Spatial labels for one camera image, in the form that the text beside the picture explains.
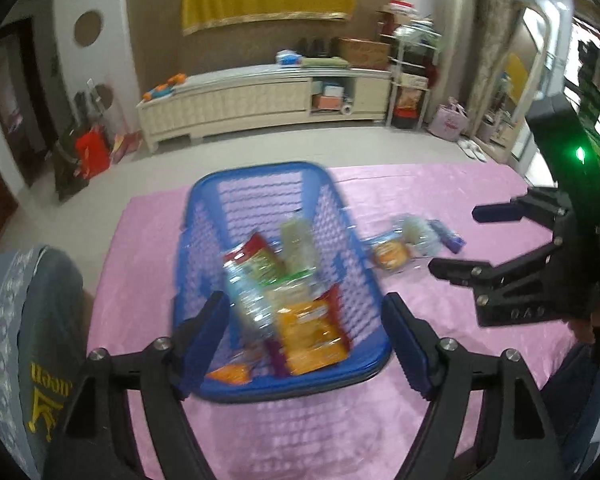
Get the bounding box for red white hat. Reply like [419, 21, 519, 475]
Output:
[380, 0, 416, 16]

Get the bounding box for metal storage rack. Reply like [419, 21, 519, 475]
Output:
[385, 25, 441, 128]

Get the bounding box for black bag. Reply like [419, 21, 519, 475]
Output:
[50, 127, 88, 201]

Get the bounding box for blue plastic basket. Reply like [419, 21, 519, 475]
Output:
[172, 161, 393, 403]

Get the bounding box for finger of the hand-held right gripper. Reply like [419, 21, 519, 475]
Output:
[427, 241, 564, 329]
[471, 187, 574, 229]

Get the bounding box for clear square cracker packet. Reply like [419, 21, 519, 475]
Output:
[279, 215, 321, 281]

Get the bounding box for pink tablecloth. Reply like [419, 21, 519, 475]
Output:
[85, 162, 596, 480]

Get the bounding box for dark wooden door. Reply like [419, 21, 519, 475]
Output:
[0, 17, 56, 188]

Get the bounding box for bun packet with orange cartoon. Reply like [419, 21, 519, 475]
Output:
[370, 237, 416, 273]

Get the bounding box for person's right forearm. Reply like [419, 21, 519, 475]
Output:
[545, 345, 600, 476]

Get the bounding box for orange food picture box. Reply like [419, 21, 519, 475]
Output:
[395, 85, 429, 128]

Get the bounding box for orange blue toy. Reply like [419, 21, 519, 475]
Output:
[144, 74, 187, 102]

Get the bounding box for cream low cabinet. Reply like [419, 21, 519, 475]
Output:
[136, 65, 393, 153]

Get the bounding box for cardboard box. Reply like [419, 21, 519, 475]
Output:
[336, 37, 392, 70]

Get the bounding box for orange snack packet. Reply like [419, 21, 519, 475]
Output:
[205, 360, 251, 386]

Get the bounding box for blue-ended cracker packet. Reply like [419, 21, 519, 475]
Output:
[392, 214, 467, 256]

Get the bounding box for blue white striped packet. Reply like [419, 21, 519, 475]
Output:
[225, 260, 281, 341]

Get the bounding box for beige curtain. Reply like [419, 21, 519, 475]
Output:
[467, 0, 518, 136]

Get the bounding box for flat colourful box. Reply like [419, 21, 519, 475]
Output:
[111, 131, 143, 165]

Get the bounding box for white slippers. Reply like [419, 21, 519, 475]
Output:
[457, 139, 488, 162]

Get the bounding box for red bag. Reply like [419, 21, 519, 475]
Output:
[75, 127, 112, 180]

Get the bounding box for red green snack packet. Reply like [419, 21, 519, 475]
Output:
[223, 232, 286, 286]

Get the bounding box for person's right hand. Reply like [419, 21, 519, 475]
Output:
[569, 316, 597, 345]

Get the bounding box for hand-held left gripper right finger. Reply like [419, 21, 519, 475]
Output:
[381, 292, 568, 480]

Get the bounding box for large red snack packet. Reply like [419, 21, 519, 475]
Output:
[267, 284, 353, 361]

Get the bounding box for grey printed clothing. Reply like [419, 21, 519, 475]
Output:
[0, 245, 88, 480]

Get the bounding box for pink bag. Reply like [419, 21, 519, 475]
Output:
[430, 102, 468, 138]

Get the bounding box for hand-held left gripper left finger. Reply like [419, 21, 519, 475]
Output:
[45, 290, 231, 480]

